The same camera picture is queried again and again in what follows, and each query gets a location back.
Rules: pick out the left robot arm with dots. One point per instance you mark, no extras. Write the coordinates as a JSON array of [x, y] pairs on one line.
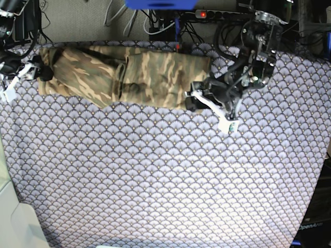
[[253, 67]]

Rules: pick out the white plastic bin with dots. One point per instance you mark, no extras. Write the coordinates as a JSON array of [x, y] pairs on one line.
[[19, 224]]

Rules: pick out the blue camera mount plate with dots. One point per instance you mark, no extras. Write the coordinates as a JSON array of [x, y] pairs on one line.
[[161, 4]]

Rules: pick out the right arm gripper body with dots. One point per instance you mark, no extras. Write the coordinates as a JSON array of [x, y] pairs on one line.
[[27, 72]]

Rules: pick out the camouflage T-shirt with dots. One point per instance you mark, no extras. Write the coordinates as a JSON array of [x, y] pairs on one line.
[[103, 75]]

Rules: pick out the black OpenArm box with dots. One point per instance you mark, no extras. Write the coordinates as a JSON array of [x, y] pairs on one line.
[[314, 230]]

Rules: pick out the black power strip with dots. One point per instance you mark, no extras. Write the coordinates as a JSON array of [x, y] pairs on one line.
[[216, 15]]

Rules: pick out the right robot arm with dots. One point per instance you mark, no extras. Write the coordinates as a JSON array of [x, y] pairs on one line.
[[21, 26]]

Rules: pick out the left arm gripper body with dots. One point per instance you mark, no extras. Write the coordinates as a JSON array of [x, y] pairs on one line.
[[217, 99]]

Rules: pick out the purple fan-pattern tablecloth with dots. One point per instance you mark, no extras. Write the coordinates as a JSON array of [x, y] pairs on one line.
[[138, 176]]

